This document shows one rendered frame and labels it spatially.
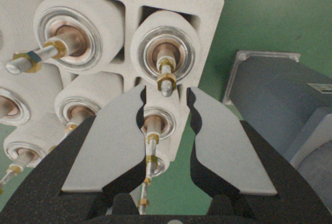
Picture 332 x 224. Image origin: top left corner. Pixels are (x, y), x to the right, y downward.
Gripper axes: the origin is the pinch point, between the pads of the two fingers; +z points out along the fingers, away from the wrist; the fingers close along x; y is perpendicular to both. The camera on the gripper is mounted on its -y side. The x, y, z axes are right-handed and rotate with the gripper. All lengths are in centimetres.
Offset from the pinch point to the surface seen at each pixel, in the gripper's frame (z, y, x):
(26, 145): 9.2, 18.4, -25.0
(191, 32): 9.7, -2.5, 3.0
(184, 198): 35, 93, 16
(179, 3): 16.6, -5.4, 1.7
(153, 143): 5.0, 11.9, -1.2
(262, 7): 34.5, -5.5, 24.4
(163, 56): 6.7, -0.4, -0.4
